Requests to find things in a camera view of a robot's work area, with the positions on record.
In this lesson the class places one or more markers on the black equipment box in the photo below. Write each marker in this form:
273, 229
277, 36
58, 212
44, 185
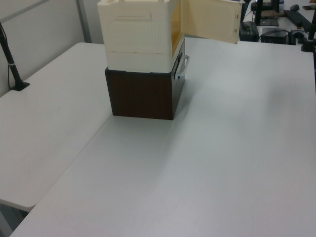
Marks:
274, 35

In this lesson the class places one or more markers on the black keyboard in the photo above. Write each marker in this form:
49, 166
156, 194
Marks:
297, 17

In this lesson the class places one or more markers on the cream plastic cabinet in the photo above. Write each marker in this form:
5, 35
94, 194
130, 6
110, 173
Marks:
133, 32

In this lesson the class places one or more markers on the grey metal partition post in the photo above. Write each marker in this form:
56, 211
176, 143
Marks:
85, 22

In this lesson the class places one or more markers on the grey computer mouse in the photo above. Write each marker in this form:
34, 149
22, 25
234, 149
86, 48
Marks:
295, 7

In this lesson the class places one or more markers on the black device with green parts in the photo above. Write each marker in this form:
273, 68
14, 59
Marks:
249, 32

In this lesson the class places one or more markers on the dark brown wooden drawer box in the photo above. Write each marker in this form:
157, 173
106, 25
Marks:
140, 96

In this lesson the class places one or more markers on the black monitor stand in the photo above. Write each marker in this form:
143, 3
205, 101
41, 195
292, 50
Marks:
267, 22

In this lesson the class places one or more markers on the cream cabinet door with latch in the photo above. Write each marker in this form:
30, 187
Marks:
209, 19

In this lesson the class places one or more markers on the black camera pole with base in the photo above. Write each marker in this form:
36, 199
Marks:
14, 74

